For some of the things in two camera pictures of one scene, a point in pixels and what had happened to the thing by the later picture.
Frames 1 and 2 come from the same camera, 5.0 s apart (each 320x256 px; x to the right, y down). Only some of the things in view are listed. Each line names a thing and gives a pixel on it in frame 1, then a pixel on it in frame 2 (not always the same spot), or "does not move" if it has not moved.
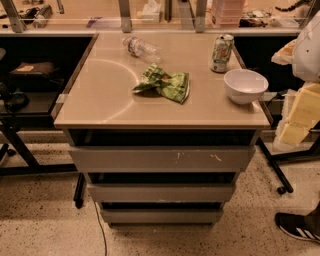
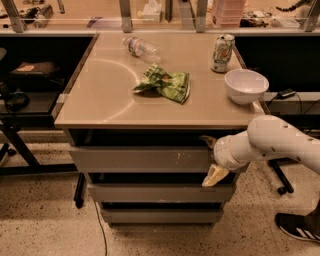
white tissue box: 151,12 does not move
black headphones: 16,101 does not move
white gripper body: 309,56 → 222,153
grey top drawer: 163,159 does not move
